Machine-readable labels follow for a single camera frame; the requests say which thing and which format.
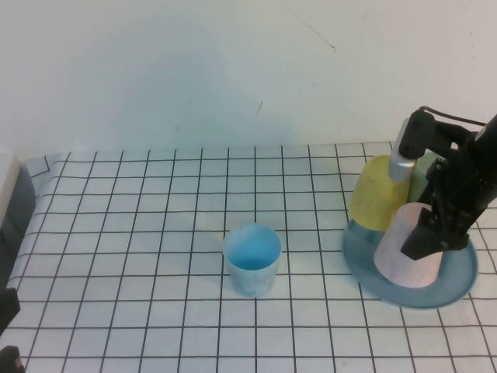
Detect green plastic cup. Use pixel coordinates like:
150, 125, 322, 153
407, 150, 442, 205

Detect pink marbled plastic cup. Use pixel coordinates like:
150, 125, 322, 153
373, 201, 446, 289

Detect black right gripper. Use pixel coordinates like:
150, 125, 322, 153
401, 153, 488, 261

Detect blue marbled plastic cup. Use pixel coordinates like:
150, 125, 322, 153
222, 221, 283, 298

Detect dark grey box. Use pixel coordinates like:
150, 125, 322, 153
0, 162, 38, 249

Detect blue cup stand with pegs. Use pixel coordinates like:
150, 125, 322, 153
342, 217, 479, 311

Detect yellow plastic cup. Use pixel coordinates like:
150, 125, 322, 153
348, 154, 412, 233

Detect black cable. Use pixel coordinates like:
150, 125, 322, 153
421, 105, 488, 126

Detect white black-grid tablecloth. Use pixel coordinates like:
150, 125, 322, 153
0, 141, 497, 373

